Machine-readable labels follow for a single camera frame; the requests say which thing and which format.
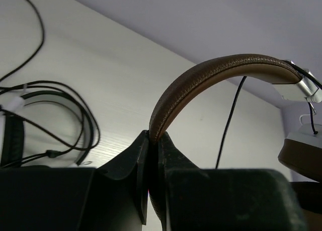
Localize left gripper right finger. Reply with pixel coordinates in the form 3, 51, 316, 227
149, 133, 209, 230

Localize black white headphones cable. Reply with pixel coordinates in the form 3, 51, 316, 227
0, 0, 101, 168

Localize brown silver headphones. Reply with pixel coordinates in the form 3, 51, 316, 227
148, 53, 322, 213

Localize thin black headphone cable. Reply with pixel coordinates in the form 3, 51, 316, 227
215, 62, 322, 170

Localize white black headphones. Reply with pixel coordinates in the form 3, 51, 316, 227
1, 90, 94, 168

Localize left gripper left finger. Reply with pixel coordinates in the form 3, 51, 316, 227
95, 130, 149, 230

